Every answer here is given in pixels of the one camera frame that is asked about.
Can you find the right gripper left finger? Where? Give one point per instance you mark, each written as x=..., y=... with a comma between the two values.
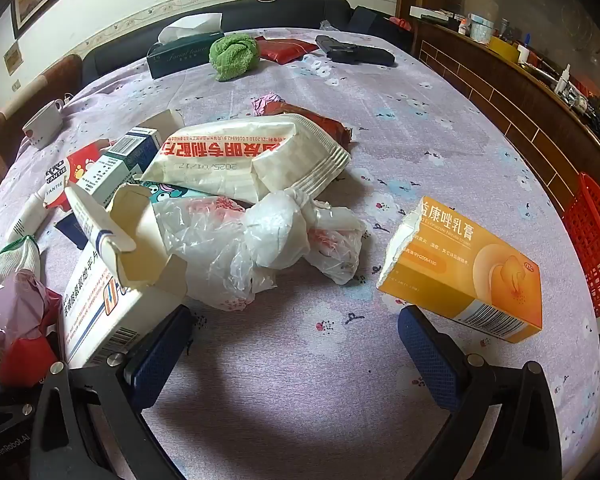
x=151, y=362

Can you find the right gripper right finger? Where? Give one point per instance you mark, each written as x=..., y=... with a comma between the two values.
x=442, y=365

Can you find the white blue medicine box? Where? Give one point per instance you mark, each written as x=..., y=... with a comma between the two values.
x=125, y=282

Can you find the orange ointment box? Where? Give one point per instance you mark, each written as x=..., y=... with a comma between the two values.
x=447, y=264

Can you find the clear plastic bag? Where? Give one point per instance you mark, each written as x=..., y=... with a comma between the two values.
x=233, y=253

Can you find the teal wet wipes pack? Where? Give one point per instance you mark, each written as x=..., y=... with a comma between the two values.
x=162, y=191

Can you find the red white torn package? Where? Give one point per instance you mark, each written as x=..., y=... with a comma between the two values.
x=70, y=170

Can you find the green white small box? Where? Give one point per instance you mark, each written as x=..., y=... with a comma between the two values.
x=125, y=161

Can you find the white medicine paper bag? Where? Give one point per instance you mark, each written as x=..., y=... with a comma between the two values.
x=248, y=158

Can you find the red foil snack wrapper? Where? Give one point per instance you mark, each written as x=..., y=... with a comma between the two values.
x=340, y=133

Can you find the floral purple tablecloth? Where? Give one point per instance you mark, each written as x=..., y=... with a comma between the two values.
x=311, y=380

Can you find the red plastic mesh basket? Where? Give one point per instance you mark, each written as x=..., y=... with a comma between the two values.
x=582, y=222

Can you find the wooden brick-pattern cabinet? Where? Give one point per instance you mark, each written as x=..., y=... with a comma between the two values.
x=552, y=141

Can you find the white ceramic mug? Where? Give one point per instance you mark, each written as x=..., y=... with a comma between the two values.
x=42, y=128

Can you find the brown striped chair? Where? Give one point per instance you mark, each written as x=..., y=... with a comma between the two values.
x=64, y=77

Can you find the pink crumpled wrapper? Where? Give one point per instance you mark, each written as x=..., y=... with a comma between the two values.
x=260, y=103

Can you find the green crumpled towel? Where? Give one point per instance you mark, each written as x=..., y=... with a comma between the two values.
x=234, y=55

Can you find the dark green tissue box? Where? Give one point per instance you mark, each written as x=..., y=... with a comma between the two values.
x=184, y=44

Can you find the red flat pouch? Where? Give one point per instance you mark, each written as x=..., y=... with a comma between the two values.
x=283, y=51

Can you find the black leather sofa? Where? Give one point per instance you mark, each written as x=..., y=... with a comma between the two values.
x=236, y=15

